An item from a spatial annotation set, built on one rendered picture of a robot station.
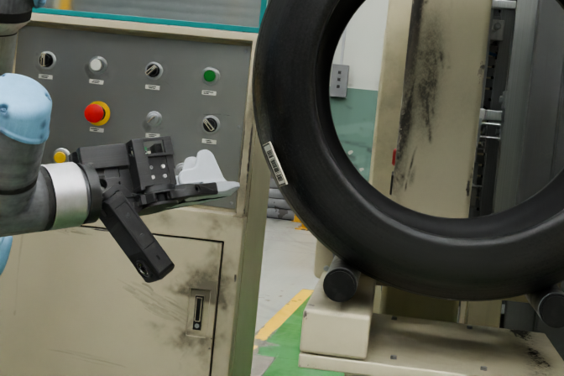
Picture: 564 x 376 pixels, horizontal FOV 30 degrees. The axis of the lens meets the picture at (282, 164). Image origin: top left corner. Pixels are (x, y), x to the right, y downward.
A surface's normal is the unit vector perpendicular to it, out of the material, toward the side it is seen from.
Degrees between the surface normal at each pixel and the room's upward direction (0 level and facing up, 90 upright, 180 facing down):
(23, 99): 36
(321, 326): 90
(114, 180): 71
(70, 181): 60
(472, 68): 90
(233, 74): 90
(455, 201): 90
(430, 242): 101
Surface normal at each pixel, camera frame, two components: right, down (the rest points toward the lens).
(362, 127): -0.18, 0.04
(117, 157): 0.52, -0.24
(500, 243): -0.07, 0.22
